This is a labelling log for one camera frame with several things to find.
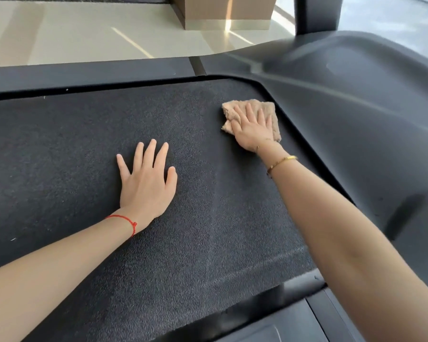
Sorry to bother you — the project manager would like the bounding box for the person's right hand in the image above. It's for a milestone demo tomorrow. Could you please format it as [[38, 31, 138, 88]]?
[[231, 103, 283, 154]]

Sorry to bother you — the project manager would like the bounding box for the person's left hand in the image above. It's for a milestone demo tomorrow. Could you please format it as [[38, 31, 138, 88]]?
[[116, 139, 178, 233]]

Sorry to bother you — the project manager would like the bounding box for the beige cleaning cloth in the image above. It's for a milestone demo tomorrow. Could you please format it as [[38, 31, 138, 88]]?
[[221, 99, 282, 143]]

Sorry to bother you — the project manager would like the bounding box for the black treadmill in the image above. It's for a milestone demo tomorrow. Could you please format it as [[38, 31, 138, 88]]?
[[0, 0, 428, 342]]

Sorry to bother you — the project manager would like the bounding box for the person's right forearm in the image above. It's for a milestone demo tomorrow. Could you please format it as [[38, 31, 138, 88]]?
[[257, 142, 428, 342]]

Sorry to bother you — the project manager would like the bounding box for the person's left forearm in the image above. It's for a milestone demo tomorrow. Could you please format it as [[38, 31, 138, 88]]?
[[0, 216, 137, 342]]

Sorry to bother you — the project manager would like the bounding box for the gold bangle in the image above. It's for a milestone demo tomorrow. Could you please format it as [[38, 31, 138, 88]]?
[[266, 155, 299, 179]]

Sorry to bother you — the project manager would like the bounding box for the brown wooden column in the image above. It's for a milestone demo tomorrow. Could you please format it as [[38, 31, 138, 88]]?
[[167, 0, 279, 31]]

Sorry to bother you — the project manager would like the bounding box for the red string bracelet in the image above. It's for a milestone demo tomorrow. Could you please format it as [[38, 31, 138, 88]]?
[[105, 214, 138, 238]]

